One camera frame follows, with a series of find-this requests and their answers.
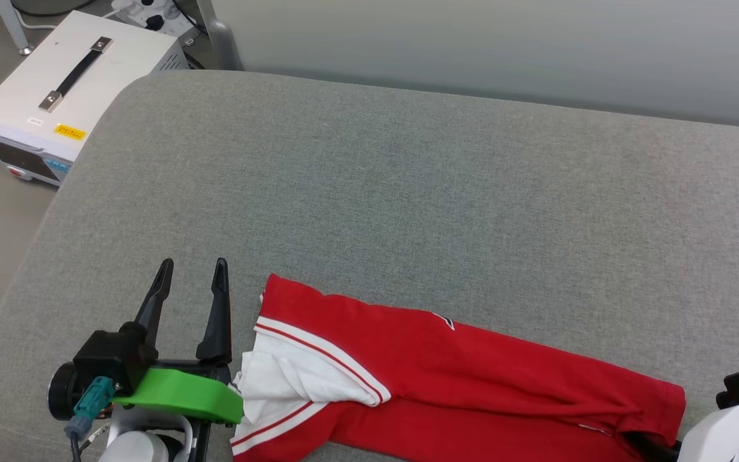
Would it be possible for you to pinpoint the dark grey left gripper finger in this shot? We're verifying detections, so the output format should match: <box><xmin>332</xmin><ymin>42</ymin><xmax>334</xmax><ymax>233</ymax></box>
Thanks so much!
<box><xmin>132</xmin><ymin>258</ymin><xmax>175</xmax><ymax>351</ymax></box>
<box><xmin>196</xmin><ymin>258</ymin><xmax>233</xmax><ymax>363</ymax></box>

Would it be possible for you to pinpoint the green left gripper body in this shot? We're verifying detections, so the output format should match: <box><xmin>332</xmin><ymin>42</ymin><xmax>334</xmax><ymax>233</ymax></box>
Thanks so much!
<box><xmin>112</xmin><ymin>359</ymin><xmax>244</xmax><ymax>424</ymax></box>

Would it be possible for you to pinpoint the white floor cable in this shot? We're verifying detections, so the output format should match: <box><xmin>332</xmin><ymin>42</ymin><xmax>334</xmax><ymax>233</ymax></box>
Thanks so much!
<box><xmin>13</xmin><ymin>10</ymin><xmax>56</xmax><ymax>31</ymax></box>

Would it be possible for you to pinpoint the grey fabric sofa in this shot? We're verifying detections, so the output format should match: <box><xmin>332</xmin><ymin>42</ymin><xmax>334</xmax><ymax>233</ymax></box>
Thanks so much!
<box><xmin>0</xmin><ymin>69</ymin><xmax>739</xmax><ymax>462</ymax></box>

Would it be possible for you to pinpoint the black strap carry handle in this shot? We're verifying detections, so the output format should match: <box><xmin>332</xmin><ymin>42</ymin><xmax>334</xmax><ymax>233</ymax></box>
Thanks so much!
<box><xmin>38</xmin><ymin>37</ymin><xmax>114</xmax><ymax>114</ymax></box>

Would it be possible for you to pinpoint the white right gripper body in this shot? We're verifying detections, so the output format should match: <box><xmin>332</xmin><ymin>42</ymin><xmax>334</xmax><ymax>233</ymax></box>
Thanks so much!
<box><xmin>676</xmin><ymin>404</ymin><xmax>739</xmax><ymax>462</ymax></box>

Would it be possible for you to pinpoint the white power supply box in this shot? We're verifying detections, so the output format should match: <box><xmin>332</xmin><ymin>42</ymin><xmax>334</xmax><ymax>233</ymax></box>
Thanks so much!
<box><xmin>0</xmin><ymin>10</ymin><xmax>191</xmax><ymax>188</ymax></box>

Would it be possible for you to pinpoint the grey metal frame post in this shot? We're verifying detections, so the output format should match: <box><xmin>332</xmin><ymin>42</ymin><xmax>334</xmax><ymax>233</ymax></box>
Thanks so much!
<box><xmin>196</xmin><ymin>0</ymin><xmax>244</xmax><ymax>71</ymax></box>
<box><xmin>0</xmin><ymin>0</ymin><xmax>33</xmax><ymax>56</ymax></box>

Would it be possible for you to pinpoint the white power strip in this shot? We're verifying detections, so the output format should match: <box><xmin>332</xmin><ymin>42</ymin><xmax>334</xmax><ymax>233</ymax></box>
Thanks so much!
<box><xmin>110</xmin><ymin>0</ymin><xmax>202</xmax><ymax>40</ymax></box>

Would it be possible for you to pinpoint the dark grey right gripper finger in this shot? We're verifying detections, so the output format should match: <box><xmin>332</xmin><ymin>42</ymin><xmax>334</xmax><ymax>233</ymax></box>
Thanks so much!
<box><xmin>626</xmin><ymin>431</ymin><xmax>683</xmax><ymax>462</ymax></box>

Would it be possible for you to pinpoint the white paper label tag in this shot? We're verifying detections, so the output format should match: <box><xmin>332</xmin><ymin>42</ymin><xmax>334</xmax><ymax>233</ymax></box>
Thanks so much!
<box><xmin>84</xmin><ymin>420</ymin><xmax>112</xmax><ymax>453</ymax></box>

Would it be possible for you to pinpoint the red Bulls 23 jersey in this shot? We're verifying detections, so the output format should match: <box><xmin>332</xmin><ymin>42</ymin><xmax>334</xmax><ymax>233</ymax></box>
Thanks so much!
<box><xmin>228</xmin><ymin>273</ymin><xmax>688</xmax><ymax>462</ymax></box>

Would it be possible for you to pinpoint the black round actuator housing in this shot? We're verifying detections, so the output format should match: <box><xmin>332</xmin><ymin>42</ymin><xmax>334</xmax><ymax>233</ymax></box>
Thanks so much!
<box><xmin>47</xmin><ymin>361</ymin><xmax>88</xmax><ymax>422</ymax></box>

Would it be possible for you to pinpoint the black floor cable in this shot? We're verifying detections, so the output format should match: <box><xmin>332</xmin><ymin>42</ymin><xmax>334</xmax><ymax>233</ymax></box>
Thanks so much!
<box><xmin>10</xmin><ymin>0</ymin><xmax>98</xmax><ymax>18</ymax></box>

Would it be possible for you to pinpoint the teal cable connector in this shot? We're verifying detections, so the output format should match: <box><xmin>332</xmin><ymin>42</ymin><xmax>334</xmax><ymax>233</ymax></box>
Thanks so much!
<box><xmin>65</xmin><ymin>377</ymin><xmax>117</xmax><ymax>440</ymax></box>

